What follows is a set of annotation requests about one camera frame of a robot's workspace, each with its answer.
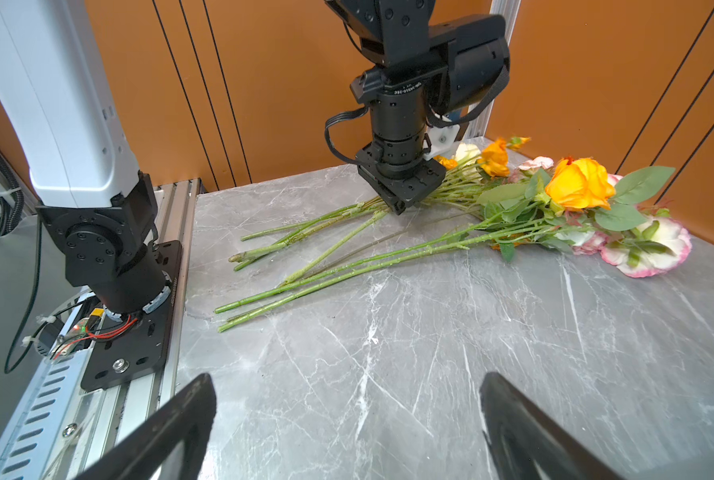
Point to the green circuit board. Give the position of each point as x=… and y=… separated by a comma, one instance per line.
x=84, y=329

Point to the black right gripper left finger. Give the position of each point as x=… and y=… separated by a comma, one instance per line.
x=171, y=444

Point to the aluminium front rail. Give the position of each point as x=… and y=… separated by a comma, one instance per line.
x=59, y=429

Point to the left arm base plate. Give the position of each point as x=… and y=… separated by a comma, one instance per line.
x=143, y=349

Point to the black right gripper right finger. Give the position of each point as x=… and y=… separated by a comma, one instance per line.
x=525, y=443

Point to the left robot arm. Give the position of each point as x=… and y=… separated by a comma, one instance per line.
x=99, y=207

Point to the pink white lisianthus stem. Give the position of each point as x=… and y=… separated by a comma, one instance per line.
x=651, y=249

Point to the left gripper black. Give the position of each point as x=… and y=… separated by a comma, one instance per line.
x=400, y=187

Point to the white rose flower stem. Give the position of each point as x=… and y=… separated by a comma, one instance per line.
x=457, y=156

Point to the yellow orange poppy stem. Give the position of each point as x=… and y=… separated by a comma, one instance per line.
x=460, y=190

